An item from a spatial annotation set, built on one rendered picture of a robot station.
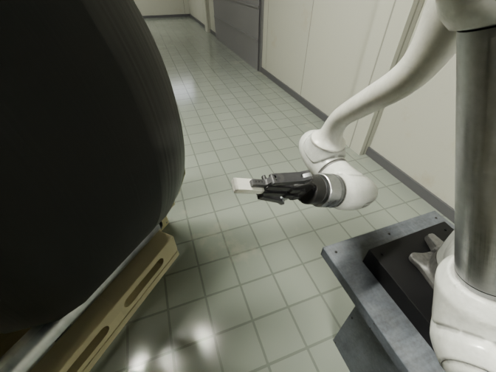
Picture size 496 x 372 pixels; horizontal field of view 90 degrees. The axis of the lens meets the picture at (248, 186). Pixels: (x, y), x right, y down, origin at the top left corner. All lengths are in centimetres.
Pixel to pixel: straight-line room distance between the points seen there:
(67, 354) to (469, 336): 65
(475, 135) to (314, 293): 128
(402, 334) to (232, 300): 89
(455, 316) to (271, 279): 110
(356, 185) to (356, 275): 30
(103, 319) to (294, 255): 124
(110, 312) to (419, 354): 70
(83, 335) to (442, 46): 76
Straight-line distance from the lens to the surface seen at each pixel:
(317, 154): 75
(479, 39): 35
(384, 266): 83
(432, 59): 54
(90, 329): 58
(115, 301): 59
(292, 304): 149
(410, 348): 83
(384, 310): 84
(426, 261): 87
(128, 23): 31
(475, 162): 40
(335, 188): 64
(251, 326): 143
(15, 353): 56
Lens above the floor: 135
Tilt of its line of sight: 41 degrees down
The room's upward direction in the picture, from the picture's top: straight up
